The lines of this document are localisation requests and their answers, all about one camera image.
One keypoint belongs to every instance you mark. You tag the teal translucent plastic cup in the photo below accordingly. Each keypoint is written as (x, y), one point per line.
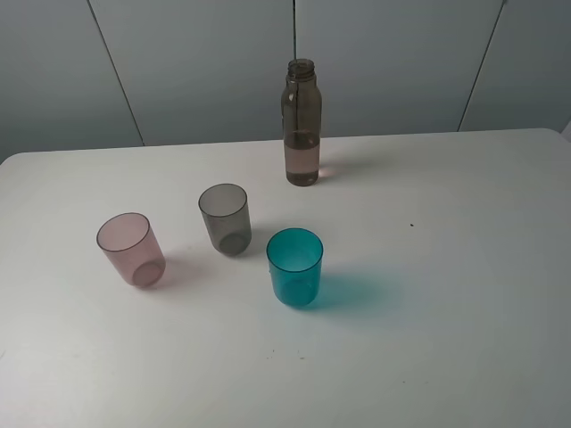
(295, 259)

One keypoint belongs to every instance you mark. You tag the grey translucent plastic cup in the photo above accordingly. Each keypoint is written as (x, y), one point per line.
(226, 216)

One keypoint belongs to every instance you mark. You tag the pink translucent plastic cup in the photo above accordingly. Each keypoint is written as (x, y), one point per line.
(129, 243)

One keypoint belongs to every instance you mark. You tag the brown translucent water bottle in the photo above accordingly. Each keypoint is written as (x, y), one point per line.
(301, 108)

